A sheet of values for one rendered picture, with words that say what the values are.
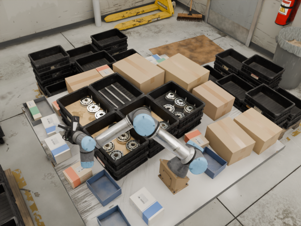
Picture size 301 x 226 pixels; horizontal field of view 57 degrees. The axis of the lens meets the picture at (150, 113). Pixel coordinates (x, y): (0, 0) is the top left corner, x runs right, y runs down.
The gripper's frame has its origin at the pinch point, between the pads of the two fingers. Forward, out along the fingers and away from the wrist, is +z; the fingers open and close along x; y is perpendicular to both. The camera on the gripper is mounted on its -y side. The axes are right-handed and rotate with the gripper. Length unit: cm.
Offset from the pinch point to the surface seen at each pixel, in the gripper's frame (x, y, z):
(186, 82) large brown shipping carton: 101, -54, -1
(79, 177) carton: 17.8, 33.3, -8.3
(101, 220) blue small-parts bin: 24, 50, -35
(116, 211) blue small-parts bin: 33, 44, -37
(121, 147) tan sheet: 42.0, 7.9, -12.2
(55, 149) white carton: 10.0, 24.4, 19.8
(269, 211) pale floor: 184, 36, -75
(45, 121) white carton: 10, 11, 50
